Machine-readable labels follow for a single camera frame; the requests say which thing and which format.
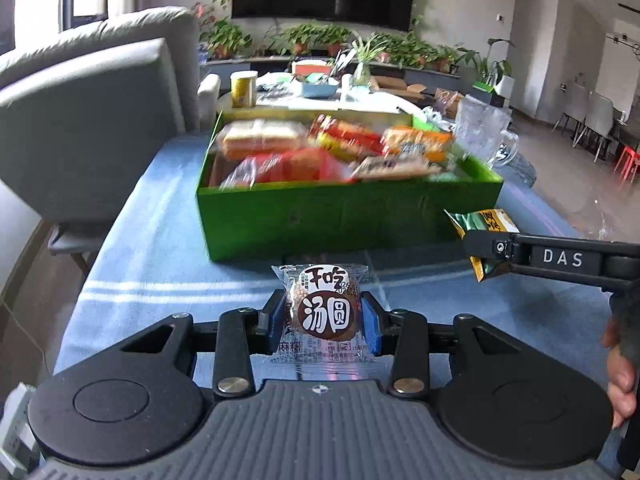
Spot yellow can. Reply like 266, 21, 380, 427
229, 70, 260, 109

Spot yellow red snack packet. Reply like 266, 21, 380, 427
306, 114, 387, 162

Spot white cable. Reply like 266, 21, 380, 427
0, 297, 52, 377

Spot grey sofa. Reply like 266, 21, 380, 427
0, 6, 222, 262

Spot dining chairs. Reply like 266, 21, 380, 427
551, 81, 627, 163

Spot red box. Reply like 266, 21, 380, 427
291, 58, 334, 78

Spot person's right hand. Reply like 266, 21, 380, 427
601, 317, 640, 429

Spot white coffee table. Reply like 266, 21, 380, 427
214, 82, 432, 117

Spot potted green plant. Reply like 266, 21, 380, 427
279, 23, 322, 57
417, 42, 462, 74
201, 16, 252, 60
320, 25, 352, 57

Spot dark marble round table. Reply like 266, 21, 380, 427
514, 151, 539, 187

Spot brown round pastry packet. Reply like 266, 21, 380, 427
270, 264, 386, 381

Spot spider plant in glass vase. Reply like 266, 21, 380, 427
344, 34, 392, 89

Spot green yellow snack packet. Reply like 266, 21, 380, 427
443, 208, 521, 282

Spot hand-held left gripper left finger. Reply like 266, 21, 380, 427
117, 289, 290, 398

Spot large-leaf plant in white pot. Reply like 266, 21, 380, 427
459, 36, 517, 99

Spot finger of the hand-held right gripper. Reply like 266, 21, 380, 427
461, 232, 640, 292

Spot brown white snack packet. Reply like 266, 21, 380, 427
349, 155, 432, 182

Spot blue tray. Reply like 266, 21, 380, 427
299, 80, 339, 100

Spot blue striped tablecloth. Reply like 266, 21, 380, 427
52, 134, 628, 391

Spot clear glass mug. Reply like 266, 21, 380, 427
453, 95, 522, 172

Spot orange snack packet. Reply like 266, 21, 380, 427
381, 126, 455, 162

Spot brown cardboard box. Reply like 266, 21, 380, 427
371, 74, 427, 104

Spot green cardboard box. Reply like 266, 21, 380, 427
194, 108, 505, 262

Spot red stool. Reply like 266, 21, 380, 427
613, 141, 640, 184

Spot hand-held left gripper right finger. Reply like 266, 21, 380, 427
360, 291, 532, 397

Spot orange plastic bag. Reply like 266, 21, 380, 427
433, 87, 467, 119

